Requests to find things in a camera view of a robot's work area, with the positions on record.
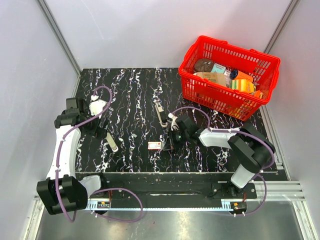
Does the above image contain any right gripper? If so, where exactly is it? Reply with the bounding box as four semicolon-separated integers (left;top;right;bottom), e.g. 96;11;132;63
163;127;189;151

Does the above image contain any red white staple box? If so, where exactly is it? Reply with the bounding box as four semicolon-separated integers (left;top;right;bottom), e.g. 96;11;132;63
147;141;163;151

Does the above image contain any white stapler base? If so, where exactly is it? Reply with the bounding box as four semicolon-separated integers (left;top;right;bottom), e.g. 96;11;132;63
154;101;168;128

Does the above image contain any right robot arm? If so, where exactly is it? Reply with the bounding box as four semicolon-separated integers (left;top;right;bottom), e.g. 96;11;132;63
161;113;276;198

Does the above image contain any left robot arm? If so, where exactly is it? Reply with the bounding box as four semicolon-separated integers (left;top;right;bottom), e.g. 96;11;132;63
36;96;109;215

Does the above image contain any cardboard box in basket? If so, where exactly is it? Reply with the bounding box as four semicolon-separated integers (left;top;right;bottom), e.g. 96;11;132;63
194;72;227;87

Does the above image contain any brown round package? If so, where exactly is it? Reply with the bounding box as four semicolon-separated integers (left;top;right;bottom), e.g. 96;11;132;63
193;58;215;73

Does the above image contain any teal small box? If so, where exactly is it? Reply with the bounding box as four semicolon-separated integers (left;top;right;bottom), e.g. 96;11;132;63
211;63;227;74

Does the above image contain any blue cap bottle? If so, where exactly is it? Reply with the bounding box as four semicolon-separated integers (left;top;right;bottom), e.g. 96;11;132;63
229;69;240;80

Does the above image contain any orange green carton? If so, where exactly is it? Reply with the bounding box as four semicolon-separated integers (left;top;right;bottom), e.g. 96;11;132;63
230;79;256;94

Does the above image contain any red shopping basket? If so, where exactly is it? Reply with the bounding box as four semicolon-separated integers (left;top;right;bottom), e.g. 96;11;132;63
178;35;281;121

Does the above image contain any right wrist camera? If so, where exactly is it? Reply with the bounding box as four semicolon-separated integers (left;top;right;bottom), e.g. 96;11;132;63
168;113;180;132

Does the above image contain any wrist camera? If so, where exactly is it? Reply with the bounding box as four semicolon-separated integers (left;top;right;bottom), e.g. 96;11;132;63
168;113;180;132
89;95;107;117

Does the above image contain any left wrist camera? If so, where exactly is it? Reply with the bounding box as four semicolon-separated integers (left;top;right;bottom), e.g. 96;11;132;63
89;95;107;117

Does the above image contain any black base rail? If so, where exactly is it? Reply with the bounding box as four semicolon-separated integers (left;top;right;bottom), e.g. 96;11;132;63
74;171;258;201

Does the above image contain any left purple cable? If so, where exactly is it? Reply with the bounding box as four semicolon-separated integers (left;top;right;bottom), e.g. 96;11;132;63
54;85;144;223

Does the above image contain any purple cable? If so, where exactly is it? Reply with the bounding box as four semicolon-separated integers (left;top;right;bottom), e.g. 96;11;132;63
54;85;144;223
169;106;276;217

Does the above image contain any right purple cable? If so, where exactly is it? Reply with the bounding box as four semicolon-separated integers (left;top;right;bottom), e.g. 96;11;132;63
169;106;276;217

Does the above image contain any aluminium frame rail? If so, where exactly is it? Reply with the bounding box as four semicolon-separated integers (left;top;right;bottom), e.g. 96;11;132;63
34;180;306;212

